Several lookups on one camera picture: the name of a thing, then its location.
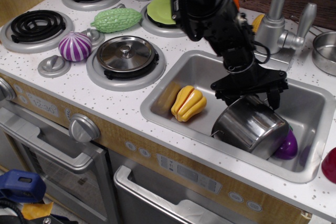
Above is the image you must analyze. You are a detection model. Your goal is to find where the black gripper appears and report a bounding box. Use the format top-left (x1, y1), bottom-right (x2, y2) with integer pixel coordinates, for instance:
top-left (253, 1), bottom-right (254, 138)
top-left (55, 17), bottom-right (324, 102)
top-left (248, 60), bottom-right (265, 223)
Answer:
top-left (211, 49), bottom-right (288, 110)

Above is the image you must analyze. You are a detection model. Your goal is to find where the steel pot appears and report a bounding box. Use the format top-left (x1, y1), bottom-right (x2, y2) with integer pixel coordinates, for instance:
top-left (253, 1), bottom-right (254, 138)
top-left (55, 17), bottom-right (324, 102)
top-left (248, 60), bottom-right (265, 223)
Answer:
top-left (211, 95), bottom-right (290, 159)

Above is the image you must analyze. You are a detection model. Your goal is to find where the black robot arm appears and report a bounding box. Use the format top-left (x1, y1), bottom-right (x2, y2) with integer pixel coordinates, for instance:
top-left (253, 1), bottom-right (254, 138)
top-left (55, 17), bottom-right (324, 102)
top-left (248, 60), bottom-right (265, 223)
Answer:
top-left (171, 0), bottom-right (288, 110)

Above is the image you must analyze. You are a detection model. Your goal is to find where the silver sink basin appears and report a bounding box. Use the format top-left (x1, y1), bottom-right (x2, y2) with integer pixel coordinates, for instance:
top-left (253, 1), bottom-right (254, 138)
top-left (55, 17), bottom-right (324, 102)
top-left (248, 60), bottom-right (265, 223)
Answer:
top-left (141, 50), bottom-right (335, 183)

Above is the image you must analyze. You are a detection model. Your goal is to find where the steel pot lid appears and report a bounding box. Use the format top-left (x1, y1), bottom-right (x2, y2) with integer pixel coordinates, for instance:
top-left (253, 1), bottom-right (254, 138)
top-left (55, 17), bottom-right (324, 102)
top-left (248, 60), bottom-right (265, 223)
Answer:
top-left (96, 36), bottom-right (156, 73)

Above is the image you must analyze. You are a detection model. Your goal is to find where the yellow toy squash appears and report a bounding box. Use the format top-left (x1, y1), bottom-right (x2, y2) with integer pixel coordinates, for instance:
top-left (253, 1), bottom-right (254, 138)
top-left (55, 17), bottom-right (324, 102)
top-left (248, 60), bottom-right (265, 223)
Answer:
top-left (171, 86), bottom-right (207, 122)

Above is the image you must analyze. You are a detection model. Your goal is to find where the purple toy eggplant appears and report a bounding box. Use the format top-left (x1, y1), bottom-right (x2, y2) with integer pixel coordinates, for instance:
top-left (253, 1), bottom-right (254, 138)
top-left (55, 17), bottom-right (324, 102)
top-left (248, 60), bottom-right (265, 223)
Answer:
top-left (273, 127), bottom-right (298, 160)

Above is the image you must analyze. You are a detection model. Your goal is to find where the silver toy faucet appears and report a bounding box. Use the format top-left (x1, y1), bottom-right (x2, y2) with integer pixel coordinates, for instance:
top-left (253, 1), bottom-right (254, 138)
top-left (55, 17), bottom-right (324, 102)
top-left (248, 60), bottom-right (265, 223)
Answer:
top-left (255, 0), bottom-right (305, 71)

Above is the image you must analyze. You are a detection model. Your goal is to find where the yellow toy corn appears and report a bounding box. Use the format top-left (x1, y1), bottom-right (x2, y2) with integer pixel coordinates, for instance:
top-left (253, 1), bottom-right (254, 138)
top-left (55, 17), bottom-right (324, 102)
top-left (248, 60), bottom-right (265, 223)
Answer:
top-left (252, 14), bottom-right (265, 34)

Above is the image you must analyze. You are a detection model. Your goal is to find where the steel pan at right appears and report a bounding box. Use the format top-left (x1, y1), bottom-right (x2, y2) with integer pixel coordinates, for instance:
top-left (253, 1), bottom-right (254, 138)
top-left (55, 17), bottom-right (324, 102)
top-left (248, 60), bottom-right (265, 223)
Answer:
top-left (312, 31), bottom-right (336, 76)

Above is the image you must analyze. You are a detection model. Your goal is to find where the back right burner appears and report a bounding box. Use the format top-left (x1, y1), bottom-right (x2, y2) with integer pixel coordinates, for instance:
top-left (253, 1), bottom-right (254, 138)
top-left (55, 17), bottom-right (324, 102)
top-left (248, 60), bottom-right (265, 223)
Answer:
top-left (140, 4), bottom-right (187, 38)

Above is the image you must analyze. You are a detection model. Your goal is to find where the red toy at edge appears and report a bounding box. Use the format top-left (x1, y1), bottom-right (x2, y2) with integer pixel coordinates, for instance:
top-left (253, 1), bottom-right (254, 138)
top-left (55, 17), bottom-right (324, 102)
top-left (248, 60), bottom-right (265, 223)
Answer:
top-left (321, 148), bottom-right (336, 184)

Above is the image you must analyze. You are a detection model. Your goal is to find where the front right burner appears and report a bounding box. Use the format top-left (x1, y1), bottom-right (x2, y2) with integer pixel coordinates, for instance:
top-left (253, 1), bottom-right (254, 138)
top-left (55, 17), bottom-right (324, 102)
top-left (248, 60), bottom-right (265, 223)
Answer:
top-left (86, 40), bottom-right (167, 92)

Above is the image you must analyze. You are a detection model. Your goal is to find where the green plate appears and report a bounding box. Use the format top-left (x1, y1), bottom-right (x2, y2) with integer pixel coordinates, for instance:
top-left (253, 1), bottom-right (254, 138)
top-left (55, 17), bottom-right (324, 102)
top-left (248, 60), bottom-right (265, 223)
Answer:
top-left (146, 0), bottom-right (176, 26)

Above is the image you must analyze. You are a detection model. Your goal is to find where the toy dishwasher door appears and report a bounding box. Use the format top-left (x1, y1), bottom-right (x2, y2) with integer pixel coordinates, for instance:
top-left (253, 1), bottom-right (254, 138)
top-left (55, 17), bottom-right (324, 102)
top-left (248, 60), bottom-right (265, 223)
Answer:
top-left (113, 165), bottom-right (251, 223)

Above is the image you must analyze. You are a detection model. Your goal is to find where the green toy bitter gourd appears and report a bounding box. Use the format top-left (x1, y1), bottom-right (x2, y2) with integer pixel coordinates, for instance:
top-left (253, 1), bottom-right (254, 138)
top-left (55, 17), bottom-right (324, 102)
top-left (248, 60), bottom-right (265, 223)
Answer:
top-left (90, 8), bottom-right (142, 33)

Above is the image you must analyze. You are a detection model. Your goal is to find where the grey knob middle countertop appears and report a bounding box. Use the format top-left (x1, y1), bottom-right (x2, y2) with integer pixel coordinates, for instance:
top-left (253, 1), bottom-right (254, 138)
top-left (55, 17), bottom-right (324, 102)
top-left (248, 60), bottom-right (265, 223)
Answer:
top-left (81, 28), bottom-right (105, 48)

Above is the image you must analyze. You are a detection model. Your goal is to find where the silver oven dial right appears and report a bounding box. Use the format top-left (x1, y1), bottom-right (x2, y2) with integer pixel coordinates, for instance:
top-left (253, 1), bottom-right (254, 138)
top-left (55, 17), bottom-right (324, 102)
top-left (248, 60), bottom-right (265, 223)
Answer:
top-left (69, 113), bottom-right (101, 143)

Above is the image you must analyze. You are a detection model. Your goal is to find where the silver oven dial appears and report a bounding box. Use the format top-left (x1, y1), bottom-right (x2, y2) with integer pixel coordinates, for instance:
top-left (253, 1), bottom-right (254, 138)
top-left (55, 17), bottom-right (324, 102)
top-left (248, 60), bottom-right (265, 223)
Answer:
top-left (0, 78), bottom-right (16, 101)
top-left (69, 113), bottom-right (101, 143)

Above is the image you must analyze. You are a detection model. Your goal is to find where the purple striped toy onion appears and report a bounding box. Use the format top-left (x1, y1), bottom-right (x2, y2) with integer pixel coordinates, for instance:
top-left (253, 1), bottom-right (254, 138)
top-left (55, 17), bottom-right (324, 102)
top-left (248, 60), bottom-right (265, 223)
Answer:
top-left (58, 32), bottom-right (92, 62)

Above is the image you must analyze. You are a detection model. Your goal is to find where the toy oven door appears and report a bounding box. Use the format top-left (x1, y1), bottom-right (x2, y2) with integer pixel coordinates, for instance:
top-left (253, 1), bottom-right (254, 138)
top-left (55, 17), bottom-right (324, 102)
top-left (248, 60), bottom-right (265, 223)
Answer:
top-left (1, 102), bottom-right (120, 223)

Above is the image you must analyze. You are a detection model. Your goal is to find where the grey knob front countertop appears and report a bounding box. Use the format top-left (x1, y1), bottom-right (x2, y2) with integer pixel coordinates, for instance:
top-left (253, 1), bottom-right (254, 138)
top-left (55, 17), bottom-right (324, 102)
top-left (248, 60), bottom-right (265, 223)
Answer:
top-left (37, 55), bottom-right (71, 78)

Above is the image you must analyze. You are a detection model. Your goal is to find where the front left coil burner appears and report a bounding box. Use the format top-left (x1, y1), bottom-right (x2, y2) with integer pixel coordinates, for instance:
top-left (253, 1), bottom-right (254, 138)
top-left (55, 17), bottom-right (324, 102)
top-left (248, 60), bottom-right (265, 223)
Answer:
top-left (1, 10), bottom-right (74, 54)

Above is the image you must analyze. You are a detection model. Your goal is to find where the silver oven dial left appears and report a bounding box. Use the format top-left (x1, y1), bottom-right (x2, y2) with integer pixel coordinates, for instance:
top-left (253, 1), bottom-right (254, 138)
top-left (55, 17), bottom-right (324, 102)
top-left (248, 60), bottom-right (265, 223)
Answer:
top-left (0, 78), bottom-right (16, 101)

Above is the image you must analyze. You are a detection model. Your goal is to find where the blue clamp tool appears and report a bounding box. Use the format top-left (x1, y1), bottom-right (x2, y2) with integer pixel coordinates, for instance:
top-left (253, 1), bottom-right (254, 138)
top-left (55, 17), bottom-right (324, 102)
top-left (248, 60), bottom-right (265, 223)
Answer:
top-left (1, 169), bottom-right (46, 203)

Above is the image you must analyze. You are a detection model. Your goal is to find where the yellow paper scrap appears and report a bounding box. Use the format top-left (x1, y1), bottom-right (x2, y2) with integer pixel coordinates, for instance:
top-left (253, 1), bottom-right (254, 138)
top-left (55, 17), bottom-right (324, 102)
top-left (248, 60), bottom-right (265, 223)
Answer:
top-left (21, 202), bottom-right (54, 220)

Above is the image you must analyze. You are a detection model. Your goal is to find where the silver faucet handle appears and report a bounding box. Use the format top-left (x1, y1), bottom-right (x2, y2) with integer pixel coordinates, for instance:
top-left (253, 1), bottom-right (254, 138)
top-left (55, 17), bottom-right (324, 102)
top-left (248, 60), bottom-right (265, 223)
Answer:
top-left (297, 3), bottom-right (317, 39)

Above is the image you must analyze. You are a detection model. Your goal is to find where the black cable bottom left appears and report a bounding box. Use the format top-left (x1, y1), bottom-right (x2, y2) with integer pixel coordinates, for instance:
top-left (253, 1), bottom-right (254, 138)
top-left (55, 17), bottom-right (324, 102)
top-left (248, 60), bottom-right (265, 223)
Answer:
top-left (0, 199), bottom-right (28, 224)

